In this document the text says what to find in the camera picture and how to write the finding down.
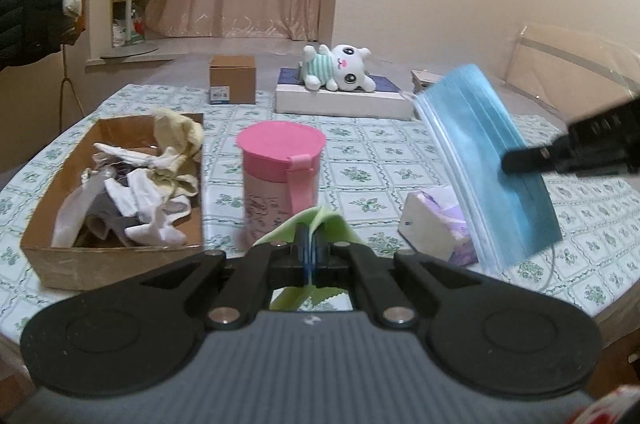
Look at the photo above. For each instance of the white gauze cloth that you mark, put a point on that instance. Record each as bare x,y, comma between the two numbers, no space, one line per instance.
131,157

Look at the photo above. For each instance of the blue face mask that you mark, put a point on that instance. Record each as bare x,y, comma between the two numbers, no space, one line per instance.
510,217

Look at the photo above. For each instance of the white bunny plush toy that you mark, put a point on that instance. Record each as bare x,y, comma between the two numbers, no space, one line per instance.
338,69

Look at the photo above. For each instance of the white flat box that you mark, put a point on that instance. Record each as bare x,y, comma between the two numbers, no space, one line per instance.
386,102

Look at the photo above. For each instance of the pink Hello Kitty cup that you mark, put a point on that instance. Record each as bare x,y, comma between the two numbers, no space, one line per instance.
281,171

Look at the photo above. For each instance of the small brown cardboard box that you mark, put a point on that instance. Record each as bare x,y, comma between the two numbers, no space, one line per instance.
232,79

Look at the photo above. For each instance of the light green cloth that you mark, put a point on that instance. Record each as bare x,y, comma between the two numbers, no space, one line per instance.
310,253

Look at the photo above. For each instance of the open brown cardboard tray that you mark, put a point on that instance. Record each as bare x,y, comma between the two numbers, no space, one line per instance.
82,269

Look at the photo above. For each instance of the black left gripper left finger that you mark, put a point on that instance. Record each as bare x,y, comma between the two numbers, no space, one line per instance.
264,268

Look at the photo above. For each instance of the green floral tablecloth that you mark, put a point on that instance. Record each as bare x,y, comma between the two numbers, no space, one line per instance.
368,168

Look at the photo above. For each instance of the stack of books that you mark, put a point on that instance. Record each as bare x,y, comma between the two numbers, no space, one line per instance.
422,79

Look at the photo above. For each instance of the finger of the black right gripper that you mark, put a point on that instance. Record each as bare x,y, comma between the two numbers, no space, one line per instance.
606,144

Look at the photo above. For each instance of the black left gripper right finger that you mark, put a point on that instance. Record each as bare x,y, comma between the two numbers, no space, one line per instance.
366,278

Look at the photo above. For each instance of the purple tissue pack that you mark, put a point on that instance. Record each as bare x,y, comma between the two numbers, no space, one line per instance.
433,224

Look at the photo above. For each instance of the grey fabric pouch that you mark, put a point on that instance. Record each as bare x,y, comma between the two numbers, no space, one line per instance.
103,219

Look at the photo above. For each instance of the cream knitted socks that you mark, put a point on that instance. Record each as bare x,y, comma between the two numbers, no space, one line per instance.
180,141

